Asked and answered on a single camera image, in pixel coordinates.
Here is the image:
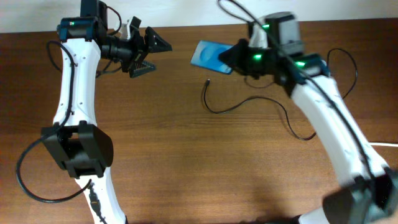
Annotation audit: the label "blue Samsung Galaxy smartphone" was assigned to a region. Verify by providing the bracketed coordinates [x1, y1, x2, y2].
[190, 40, 232, 75]

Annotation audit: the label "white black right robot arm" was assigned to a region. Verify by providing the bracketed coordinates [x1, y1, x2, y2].
[219, 12, 397, 223]

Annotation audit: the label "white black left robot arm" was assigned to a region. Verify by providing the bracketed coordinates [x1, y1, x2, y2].
[42, 0, 172, 223]

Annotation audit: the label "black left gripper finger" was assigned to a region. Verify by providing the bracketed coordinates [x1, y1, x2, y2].
[145, 27, 172, 53]
[129, 61, 156, 78]

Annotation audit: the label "black USB charging cable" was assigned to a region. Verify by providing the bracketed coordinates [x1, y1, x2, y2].
[203, 47, 359, 141]

